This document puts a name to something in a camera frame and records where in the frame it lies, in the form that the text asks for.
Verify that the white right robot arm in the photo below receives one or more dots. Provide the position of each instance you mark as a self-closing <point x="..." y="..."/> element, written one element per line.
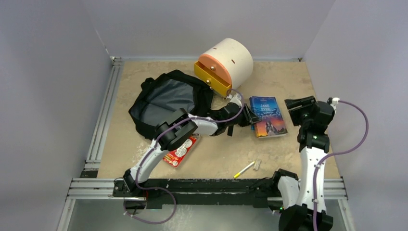
<point x="303" y="199"/>

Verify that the Jane Eyre book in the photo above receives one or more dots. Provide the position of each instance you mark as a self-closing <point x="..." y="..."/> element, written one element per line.
<point x="271" y="122"/>

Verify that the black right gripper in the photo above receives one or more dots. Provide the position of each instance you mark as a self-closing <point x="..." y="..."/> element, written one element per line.
<point x="291" y="104"/>

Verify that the red sticker package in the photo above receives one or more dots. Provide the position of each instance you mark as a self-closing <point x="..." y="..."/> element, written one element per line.
<point x="175" y="157"/>

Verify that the cream cylindrical drawer box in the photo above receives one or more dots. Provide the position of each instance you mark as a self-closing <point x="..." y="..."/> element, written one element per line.
<point x="230" y="60"/>

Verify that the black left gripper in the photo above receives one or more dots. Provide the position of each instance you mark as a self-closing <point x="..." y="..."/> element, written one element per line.
<point x="248" y="116"/>

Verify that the grey marker cap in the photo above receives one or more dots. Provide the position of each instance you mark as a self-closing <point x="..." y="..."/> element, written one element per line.
<point x="256" y="164"/>

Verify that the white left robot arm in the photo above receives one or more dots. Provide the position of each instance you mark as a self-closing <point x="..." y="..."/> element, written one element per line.
<point x="173" y="132"/>

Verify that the aluminium table frame rail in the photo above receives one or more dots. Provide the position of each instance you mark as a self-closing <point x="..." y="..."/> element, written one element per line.
<point x="87" y="186"/>

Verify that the yellow white marker pen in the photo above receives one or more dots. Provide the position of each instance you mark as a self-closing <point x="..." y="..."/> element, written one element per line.
<point x="244" y="170"/>

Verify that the black student backpack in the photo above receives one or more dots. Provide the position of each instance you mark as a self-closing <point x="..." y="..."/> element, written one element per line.
<point x="162" y="96"/>

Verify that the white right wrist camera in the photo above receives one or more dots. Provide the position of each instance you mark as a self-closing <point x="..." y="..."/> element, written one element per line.
<point x="333" y="101"/>

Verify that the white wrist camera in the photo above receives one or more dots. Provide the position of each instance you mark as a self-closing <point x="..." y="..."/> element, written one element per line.
<point x="236" y="99"/>
<point x="333" y="101"/>

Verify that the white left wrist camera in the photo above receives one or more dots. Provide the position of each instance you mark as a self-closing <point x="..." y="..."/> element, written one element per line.
<point x="236" y="99"/>

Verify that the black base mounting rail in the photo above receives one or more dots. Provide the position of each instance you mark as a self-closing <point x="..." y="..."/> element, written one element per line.
<point x="258" y="193"/>

